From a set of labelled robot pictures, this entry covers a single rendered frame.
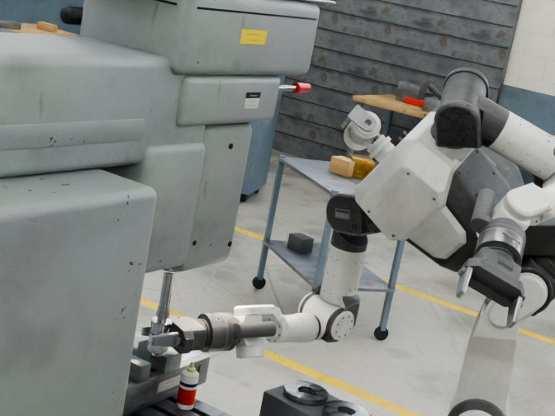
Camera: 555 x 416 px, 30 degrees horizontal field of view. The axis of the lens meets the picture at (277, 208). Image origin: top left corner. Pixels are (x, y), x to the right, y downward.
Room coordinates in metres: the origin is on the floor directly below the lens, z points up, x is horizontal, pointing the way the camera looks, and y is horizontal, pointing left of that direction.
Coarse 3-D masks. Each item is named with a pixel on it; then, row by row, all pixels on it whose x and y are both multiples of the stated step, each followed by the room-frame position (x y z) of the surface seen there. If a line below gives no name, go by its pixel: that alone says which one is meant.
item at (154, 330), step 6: (150, 324) 2.13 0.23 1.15; (150, 330) 2.13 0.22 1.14; (156, 330) 2.12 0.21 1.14; (162, 330) 2.12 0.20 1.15; (168, 330) 2.13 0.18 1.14; (150, 336) 2.13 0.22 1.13; (150, 342) 2.12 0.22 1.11; (150, 348) 2.12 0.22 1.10; (156, 348) 2.12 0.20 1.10; (162, 348) 2.12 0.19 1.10
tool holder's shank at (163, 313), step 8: (168, 272) 2.14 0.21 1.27; (168, 280) 2.13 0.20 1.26; (168, 288) 2.13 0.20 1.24; (160, 296) 2.13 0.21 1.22; (168, 296) 2.13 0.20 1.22; (160, 304) 2.13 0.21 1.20; (168, 304) 2.13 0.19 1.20; (160, 312) 2.13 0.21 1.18; (168, 312) 2.14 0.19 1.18; (160, 320) 2.13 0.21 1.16
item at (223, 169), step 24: (216, 144) 2.05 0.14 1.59; (240, 144) 2.12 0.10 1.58; (216, 168) 2.06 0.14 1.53; (240, 168) 2.14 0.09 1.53; (216, 192) 2.07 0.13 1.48; (240, 192) 2.15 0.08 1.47; (216, 216) 2.09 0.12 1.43; (192, 240) 2.03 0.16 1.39; (216, 240) 2.10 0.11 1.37; (192, 264) 2.04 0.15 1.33
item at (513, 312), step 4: (516, 300) 1.79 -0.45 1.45; (520, 300) 1.79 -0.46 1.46; (512, 304) 1.80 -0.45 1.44; (516, 304) 1.78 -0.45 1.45; (520, 304) 1.78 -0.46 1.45; (512, 308) 1.79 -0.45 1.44; (516, 308) 1.77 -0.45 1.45; (520, 308) 1.80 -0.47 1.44; (508, 312) 1.79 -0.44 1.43; (512, 312) 1.77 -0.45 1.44; (516, 312) 1.77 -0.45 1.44; (508, 316) 1.78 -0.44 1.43; (512, 316) 1.76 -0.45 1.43; (516, 316) 1.76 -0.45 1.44; (508, 320) 1.77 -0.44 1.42; (512, 320) 1.75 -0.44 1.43; (516, 320) 1.75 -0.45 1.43; (508, 324) 1.76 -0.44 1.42; (512, 324) 1.75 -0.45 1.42
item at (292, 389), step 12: (288, 384) 1.92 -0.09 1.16; (300, 384) 1.94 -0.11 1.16; (312, 384) 1.95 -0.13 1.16; (264, 396) 1.90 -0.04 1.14; (276, 396) 1.88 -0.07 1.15; (288, 396) 1.88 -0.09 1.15; (300, 396) 1.88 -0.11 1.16; (312, 396) 1.89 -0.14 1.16; (324, 396) 1.90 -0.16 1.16; (264, 408) 1.89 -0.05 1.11; (276, 408) 1.88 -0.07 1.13; (288, 408) 1.86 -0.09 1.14; (300, 408) 1.85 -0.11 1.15; (312, 408) 1.86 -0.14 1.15; (324, 408) 1.84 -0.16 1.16; (336, 408) 1.85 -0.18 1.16; (348, 408) 1.87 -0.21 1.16; (360, 408) 1.87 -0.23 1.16
